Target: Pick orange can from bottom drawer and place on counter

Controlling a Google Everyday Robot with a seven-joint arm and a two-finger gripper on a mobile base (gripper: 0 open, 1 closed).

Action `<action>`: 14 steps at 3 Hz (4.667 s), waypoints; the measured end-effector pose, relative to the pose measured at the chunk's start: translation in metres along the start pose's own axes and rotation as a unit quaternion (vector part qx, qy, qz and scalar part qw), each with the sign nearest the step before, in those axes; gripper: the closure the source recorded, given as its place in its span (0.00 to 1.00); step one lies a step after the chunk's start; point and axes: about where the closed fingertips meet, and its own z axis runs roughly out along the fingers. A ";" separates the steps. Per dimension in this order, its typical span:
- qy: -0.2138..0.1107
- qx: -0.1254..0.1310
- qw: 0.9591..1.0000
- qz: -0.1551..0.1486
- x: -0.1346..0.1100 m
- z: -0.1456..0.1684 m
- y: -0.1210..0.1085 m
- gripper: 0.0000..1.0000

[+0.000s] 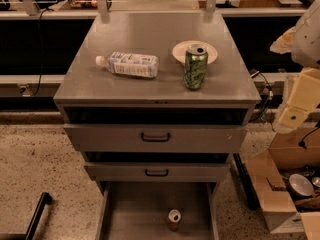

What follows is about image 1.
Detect black metal floor bar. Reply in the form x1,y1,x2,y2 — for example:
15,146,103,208
0,192,53,240

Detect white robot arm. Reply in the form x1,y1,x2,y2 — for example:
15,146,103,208
270,0,320,133

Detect black bar beside cabinet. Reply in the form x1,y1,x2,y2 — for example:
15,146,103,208
233,153,259,210

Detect grey top drawer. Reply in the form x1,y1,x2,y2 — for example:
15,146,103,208
65,124,247,153

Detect small white plate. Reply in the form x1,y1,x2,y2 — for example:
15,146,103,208
172,40,218,64

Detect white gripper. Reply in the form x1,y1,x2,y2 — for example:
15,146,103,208
277,68,320,130

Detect black cable on left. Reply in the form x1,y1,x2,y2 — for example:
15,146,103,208
30,7,55,98

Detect orange soda can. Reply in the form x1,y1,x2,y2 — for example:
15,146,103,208
167,209,182,231

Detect green soda can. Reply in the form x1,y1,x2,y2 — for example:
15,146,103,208
183,52,208,90

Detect grey open bottom drawer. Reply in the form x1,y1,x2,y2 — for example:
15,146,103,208
95,182,219,240

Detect clear plastic water bottle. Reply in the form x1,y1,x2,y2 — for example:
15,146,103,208
95,52,159,79

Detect black cables on right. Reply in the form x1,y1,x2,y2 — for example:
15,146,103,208
249,68,280,133

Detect grey middle drawer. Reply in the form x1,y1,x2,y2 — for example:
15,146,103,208
84,162,229,182

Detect white bowl in box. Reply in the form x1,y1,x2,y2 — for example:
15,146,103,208
289,174,314,197

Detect brown cardboard box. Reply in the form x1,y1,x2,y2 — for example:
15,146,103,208
246,128,320,240

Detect grey metal drawer cabinet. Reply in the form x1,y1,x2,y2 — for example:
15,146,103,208
53,11,262,240

